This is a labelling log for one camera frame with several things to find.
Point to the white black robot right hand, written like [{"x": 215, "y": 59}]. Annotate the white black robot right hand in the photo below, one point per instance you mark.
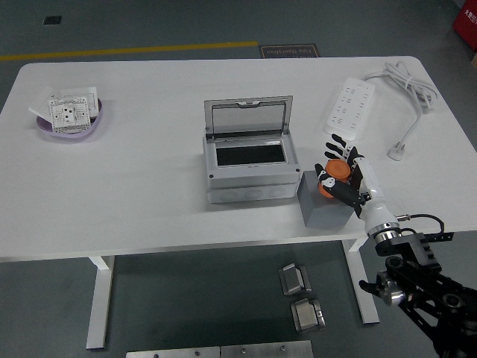
[{"x": 372, "y": 194}]

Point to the orange cylinder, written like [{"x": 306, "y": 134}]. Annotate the orange cylinder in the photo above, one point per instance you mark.
[{"x": 337, "y": 169}]

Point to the grey plastic junction box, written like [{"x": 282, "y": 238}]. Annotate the grey plastic junction box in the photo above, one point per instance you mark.
[{"x": 246, "y": 182}]

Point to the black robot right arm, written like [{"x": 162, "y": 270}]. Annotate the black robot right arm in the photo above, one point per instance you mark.
[{"x": 421, "y": 250}]

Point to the grey cube block with hole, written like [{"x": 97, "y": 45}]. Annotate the grey cube block with hole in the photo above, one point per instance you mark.
[{"x": 320, "y": 216}]

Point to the brown cardboard box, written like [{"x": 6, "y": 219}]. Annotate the brown cardboard box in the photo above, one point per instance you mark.
[{"x": 474, "y": 60}]

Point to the red box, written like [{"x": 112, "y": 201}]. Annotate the red box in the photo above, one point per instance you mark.
[{"x": 467, "y": 26}]

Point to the black table control panel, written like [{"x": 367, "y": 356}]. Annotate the black table control panel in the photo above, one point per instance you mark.
[{"x": 445, "y": 236}]

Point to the white power strip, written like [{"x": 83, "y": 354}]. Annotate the white power strip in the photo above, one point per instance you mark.
[{"x": 348, "y": 108}]

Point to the white table leg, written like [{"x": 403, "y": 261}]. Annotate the white table leg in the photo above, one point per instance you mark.
[
  {"x": 369, "y": 309},
  {"x": 98, "y": 306}
]

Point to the silver metal foot block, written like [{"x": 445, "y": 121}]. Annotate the silver metal foot block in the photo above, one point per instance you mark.
[
  {"x": 307, "y": 316},
  {"x": 294, "y": 279}
]

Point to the dark floor sign mat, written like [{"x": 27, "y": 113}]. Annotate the dark floor sign mat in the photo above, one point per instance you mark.
[{"x": 288, "y": 51}]

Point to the purple bowl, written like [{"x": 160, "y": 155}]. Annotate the purple bowl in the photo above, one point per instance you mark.
[{"x": 74, "y": 135}]

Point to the black floor hatch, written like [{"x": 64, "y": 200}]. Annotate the black floor hatch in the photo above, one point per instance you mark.
[{"x": 52, "y": 20}]

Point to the grey metal base plate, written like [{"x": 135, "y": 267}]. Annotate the grey metal base plate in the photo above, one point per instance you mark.
[
  {"x": 171, "y": 353},
  {"x": 266, "y": 350}
]

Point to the plain white switch plate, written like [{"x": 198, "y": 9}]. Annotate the plain white switch plate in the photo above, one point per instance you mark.
[
  {"x": 80, "y": 91},
  {"x": 39, "y": 104}
]

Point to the white wall socket module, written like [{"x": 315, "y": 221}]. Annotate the white wall socket module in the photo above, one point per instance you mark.
[{"x": 67, "y": 112}]

